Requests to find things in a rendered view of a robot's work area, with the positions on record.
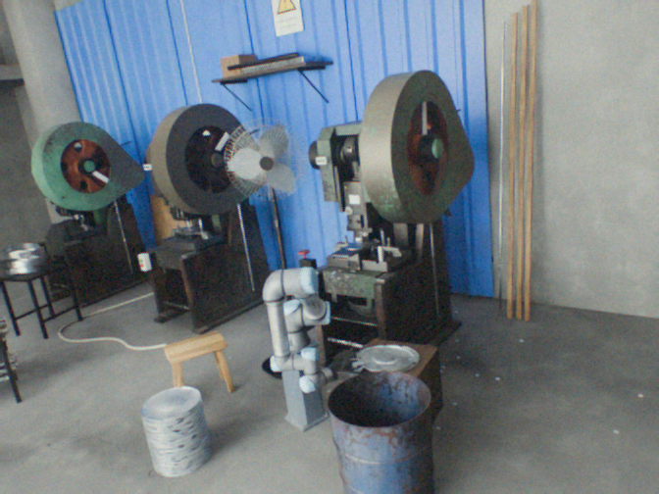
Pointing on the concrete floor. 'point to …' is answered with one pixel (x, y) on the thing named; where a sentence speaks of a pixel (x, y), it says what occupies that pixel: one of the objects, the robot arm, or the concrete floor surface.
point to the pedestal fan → (247, 158)
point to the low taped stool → (212, 342)
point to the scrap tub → (382, 433)
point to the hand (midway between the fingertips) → (364, 364)
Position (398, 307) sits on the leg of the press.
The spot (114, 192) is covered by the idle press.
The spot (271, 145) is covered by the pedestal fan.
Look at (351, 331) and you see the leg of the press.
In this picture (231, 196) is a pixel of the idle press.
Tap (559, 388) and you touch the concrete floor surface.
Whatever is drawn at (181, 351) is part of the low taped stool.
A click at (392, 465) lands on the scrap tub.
